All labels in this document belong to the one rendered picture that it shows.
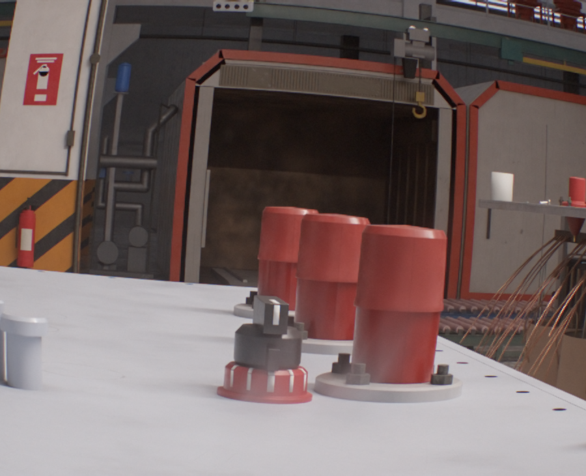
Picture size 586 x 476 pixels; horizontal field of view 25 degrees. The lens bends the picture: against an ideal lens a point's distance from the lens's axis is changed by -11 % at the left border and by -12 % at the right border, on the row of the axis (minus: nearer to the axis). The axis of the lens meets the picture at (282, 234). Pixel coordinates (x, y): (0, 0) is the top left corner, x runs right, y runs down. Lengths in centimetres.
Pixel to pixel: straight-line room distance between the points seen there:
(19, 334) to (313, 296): 53
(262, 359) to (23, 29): 1077
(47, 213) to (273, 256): 995
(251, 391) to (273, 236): 72
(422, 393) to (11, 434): 41
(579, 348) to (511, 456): 316
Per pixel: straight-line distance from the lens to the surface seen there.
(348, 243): 142
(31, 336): 97
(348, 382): 109
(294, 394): 105
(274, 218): 175
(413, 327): 110
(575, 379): 400
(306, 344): 140
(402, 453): 85
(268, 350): 104
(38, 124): 1168
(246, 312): 174
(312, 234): 143
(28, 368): 97
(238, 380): 105
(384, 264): 110
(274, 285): 175
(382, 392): 108
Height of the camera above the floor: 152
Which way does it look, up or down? 2 degrees down
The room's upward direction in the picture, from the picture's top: 4 degrees clockwise
